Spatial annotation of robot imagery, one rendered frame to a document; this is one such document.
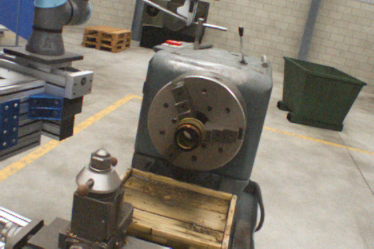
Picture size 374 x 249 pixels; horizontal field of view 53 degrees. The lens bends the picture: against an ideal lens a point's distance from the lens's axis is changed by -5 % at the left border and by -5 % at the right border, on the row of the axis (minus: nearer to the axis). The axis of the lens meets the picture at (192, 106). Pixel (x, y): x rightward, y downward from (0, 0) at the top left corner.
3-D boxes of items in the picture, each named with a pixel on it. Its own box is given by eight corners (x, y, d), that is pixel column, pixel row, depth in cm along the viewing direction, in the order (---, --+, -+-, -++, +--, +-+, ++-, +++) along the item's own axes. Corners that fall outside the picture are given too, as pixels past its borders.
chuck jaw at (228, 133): (208, 117, 124) (244, 123, 123) (205, 131, 126) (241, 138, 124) (202, 127, 114) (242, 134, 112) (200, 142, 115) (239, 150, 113)
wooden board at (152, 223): (127, 177, 126) (129, 166, 125) (234, 205, 121) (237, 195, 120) (88, 222, 97) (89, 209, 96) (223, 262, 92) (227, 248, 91)
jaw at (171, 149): (197, 134, 126) (175, 159, 130) (185, 125, 126) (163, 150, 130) (190, 145, 116) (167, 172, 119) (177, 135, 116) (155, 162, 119)
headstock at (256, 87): (165, 113, 203) (179, 39, 193) (255, 134, 197) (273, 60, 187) (126, 150, 146) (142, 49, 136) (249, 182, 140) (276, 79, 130)
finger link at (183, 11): (175, 23, 139) (180, -2, 137) (191, 26, 138) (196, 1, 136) (173, 23, 136) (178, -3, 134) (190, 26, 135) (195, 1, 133)
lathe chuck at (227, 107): (142, 137, 137) (175, 56, 128) (223, 176, 134) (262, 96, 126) (133, 146, 128) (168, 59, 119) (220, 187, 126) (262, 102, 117)
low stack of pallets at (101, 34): (99, 41, 986) (102, 25, 974) (131, 47, 979) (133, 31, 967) (79, 46, 866) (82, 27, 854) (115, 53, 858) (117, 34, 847)
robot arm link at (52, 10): (25, 23, 142) (28, -12, 138) (49, 24, 154) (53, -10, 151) (49, 29, 138) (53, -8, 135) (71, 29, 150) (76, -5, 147)
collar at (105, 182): (87, 168, 72) (89, 153, 71) (126, 179, 71) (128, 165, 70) (67, 185, 64) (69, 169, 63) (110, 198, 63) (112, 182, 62)
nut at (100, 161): (94, 160, 69) (96, 142, 68) (114, 166, 68) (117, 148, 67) (84, 168, 65) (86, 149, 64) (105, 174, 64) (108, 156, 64)
